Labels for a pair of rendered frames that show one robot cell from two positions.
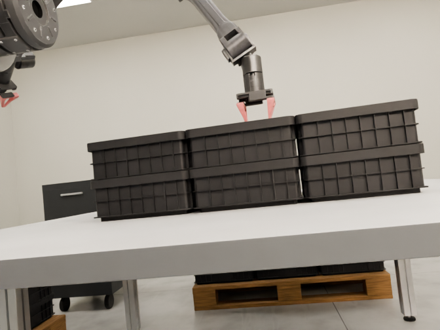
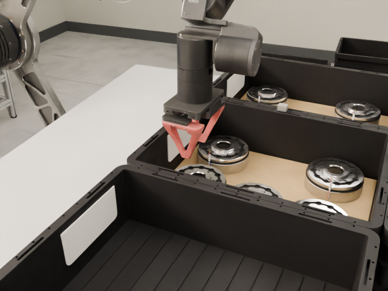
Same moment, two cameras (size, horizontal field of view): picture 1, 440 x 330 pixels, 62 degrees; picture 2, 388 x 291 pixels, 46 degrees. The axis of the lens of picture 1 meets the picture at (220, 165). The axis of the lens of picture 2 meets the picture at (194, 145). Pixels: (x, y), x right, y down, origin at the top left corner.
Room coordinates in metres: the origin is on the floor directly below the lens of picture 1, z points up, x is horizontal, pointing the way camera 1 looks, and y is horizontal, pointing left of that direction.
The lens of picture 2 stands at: (1.21, -0.78, 1.32)
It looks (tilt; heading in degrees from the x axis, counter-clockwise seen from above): 30 degrees down; 104
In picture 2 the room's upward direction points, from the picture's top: straight up
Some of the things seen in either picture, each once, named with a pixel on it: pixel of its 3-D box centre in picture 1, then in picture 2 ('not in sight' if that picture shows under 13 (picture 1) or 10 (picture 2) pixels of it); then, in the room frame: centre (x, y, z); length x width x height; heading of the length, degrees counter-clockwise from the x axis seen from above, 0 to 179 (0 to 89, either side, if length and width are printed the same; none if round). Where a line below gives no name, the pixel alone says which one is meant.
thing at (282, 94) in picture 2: not in sight; (267, 93); (1.13, 0.29, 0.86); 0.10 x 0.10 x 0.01
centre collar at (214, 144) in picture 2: not in sight; (223, 146); (1.07, 0.00, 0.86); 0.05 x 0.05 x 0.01
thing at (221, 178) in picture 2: not in sight; (197, 180); (1.05, -0.13, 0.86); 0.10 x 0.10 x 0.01
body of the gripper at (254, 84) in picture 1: (254, 87); (194, 86); (1.04, -0.12, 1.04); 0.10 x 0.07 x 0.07; 78
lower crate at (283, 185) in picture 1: (252, 184); not in sight; (1.17, -0.10, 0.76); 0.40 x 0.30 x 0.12; 169
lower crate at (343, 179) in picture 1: (351, 174); not in sight; (1.11, -0.39, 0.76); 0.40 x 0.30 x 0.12; 169
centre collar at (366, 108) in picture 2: not in sight; (358, 108); (1.35, 0.25, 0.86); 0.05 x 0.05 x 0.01
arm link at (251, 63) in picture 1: (251, 67); (198, 49); (1.05, -0.12, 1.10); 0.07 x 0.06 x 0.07; 173
